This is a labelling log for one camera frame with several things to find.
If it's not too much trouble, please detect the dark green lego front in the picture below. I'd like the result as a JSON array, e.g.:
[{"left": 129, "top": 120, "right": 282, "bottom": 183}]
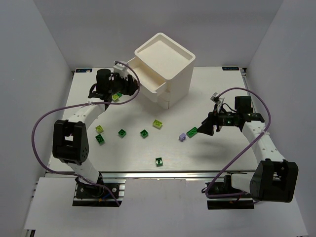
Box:
[{"left": 155, "top": 158, "right": 163, "bottom": 167}]

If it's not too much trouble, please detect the dark green lego left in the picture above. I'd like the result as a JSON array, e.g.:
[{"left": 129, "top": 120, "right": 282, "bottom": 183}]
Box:
[{"left": 95, "top": 134, "right": 105, "bottom": 145}]

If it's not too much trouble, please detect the lilac small lego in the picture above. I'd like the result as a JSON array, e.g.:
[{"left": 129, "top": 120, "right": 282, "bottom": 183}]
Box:
[{"left": 178, "top": 133, "right": 187, "bottom": 142}]

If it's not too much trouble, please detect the green long lego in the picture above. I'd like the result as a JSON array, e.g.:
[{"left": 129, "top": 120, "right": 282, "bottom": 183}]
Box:
[{"left": 186, "top": 127, "right": 198, "bottom": 138}]

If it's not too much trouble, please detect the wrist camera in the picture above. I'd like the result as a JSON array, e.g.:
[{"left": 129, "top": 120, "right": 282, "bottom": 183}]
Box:
[
  {"left": 113, "top": 61, "right": 128, "bottom": 73},
  {"left": 210, "top": 92, "right": 225, "bottom": 107}
]

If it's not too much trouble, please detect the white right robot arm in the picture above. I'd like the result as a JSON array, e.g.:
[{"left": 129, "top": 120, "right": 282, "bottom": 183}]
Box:
[{"left": 197, "top": 95, "right": 299, "bottom": 202}]

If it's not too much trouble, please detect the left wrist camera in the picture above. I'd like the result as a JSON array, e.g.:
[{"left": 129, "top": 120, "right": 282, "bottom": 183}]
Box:
[{"left": 113, "top": 61, "right": 128, "bottom": 73}]

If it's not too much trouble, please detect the lime lego brick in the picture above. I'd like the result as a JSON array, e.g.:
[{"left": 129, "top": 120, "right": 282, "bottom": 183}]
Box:
[
  {"left": 112, "top": 94, "right": 119, "bottom": 101},
  {"left": 153, "top": 119, "right": 163, "bottom": 129},
  {"left": 95, "top": 125, "right": 104, "bottom": 134}
]

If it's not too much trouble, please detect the white drawer cabinet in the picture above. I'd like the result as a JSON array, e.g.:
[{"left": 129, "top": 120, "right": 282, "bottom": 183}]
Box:
[{"left": 134, "top": 33, "right": 196, "bottom": 109}]

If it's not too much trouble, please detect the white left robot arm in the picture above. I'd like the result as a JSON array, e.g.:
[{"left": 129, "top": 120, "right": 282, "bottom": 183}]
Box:
[{"left": 52, "top": 69, "right": 139, "bottom": 183}]

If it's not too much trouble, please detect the dark green lego middle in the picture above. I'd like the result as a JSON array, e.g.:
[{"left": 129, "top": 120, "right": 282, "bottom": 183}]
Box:
[{"left": 140, "top": 129, "right": 149, "bottom": 138}]

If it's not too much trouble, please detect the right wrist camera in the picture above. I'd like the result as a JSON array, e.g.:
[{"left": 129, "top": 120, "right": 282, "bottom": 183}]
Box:
[{"left": 210, "top": 92, "right": 225, "bottom": 107}]

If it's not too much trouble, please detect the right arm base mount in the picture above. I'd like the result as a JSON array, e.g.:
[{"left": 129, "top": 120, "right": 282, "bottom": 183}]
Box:
[{"left": 207, "top": 182, "right": 255, "bottom": 210}]

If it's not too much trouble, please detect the dark green lego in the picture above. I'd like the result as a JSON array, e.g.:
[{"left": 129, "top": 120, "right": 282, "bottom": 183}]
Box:
[
  {"left": 95, "top": 134, "right": 105, "bottom": 145},
  {"left": 155, "top": 158, "right": 163, "bottom": 167},
  {"left": 140, "top": 129, "right": 149, "bottom": 138},
  {"left": 118, "top": 129, "right": 126, "bottom": 138}
]

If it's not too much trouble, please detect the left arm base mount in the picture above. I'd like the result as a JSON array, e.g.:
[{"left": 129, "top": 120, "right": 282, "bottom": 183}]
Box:
[{"left": 72, "top": 178, "right": 125, "bottom": 207}]

